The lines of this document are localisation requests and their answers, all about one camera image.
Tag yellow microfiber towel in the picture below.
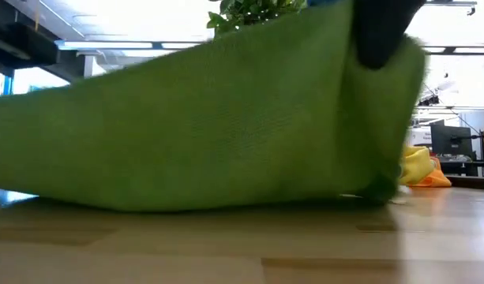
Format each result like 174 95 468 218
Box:
398 145 438 187

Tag green microfiber towel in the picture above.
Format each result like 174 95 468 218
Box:
0 0 430 213

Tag orange microfiber towel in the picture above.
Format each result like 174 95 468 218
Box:
407 156 453 189

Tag large black background monitor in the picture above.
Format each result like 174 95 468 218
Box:
430 119 475 159

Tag green leafy plant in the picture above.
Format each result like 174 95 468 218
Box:
205 0 310 41

